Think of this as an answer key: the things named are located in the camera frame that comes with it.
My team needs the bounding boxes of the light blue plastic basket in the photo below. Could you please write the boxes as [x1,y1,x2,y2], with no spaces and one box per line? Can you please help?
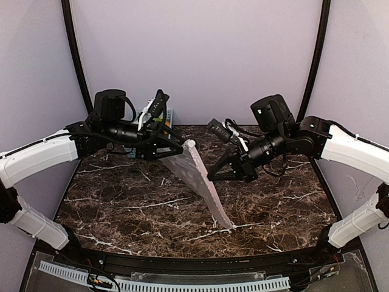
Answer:
[123,108,176,159]

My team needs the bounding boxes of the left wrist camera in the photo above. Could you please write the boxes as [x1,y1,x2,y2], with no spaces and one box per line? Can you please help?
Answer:
[137,89,170,132]

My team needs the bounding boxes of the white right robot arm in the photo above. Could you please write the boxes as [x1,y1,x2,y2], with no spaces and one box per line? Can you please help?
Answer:
[207,94,388,252]

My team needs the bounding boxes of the black left corner post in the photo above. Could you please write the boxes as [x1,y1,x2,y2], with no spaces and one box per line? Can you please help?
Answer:
[61,0,93,114]

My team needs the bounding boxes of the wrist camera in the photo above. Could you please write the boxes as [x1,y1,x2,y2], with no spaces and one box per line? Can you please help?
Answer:
[137,89,170,132]
[207,119,249,152]

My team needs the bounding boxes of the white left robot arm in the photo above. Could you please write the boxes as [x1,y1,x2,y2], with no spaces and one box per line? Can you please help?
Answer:
[1,89,184,251]

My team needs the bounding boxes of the white slotted cable duct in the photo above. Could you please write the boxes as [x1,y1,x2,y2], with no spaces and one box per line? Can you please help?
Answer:
[39,260,291,291]

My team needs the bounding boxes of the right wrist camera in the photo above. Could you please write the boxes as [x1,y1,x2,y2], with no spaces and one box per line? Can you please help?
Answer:
[207,119,249,152]

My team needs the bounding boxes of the black corner post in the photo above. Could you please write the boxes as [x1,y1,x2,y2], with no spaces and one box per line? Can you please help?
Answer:
[61,0,93,114]
[296,0,331,122]

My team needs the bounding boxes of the black right corner post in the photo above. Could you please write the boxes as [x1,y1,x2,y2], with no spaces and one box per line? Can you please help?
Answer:
[296,0,331,122]

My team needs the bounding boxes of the black front table rail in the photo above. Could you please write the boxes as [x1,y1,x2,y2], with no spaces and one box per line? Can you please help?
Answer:
[57,248,343,277]

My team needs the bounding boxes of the clear zip top bag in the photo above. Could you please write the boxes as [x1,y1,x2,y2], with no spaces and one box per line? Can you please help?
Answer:
[160,139,234,229]

